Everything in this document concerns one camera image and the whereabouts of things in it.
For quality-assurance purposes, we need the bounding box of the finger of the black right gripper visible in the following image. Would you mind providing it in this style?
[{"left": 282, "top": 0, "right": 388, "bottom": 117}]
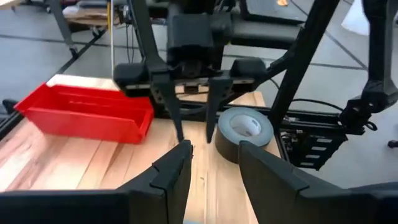
[
  {"left": 205, "top": 77, "right": 233, "bottom": 144},
  {"left": 152, "top": 73, "right": 185, "bottom": 144}
]

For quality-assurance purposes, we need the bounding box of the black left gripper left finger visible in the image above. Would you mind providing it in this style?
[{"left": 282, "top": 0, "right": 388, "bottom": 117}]
[{"left": 116, "top": 139, "right": 193, "bottom": 224}]

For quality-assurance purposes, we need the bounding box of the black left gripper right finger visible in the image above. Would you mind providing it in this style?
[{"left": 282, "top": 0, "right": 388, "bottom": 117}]
[{"left": 238, "top": 140, "right": 351, "bottom": 224}]

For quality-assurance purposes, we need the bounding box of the black controller box with labels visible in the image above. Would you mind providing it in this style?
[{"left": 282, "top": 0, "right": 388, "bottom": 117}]
[{"left": 279, "top": 124, "right": 349, "bottom": 171}]

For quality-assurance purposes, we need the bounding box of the yellow white pole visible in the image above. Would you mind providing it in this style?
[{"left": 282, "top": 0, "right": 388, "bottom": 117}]
[{"left": 106, "top": 0, "right": 115, "bottom": 78}]

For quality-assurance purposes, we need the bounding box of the red plastic bin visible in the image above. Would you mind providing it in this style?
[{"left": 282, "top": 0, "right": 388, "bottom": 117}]
[{"left": 14, "top": 82, "right": 155, "bottom": 145}]

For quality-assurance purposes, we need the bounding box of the cardboard pile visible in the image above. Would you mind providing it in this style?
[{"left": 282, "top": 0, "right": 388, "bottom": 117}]
[{"left": 62, "top": 0, "right": 125, "bottom": 29}]

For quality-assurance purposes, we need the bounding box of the white paper sheet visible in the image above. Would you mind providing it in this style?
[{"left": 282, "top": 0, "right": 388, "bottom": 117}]
[{"left": 341, "top": 0, "right": 371, "bottom": 37}]

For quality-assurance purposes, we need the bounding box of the grey desk leg black foot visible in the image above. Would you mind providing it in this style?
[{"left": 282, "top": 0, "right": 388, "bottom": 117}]
[{"left": 46, "top": 0, "right": 80, "bottom": 60}]

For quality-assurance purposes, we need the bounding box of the grey duct tape roll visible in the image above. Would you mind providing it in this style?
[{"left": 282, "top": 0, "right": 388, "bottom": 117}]
[{"left": 214, "top": 107, "right": 275, "bottom": 165}]

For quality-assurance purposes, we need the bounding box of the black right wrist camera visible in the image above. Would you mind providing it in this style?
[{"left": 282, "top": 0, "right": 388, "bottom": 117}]
[{"left": 167, "top": 12, "right": 234, "bottom": 65}]

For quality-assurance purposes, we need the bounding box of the black power cable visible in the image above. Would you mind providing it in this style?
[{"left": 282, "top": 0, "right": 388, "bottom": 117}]
[{"left": 269, "top": 77, "right": 346, "bottom": 113}]

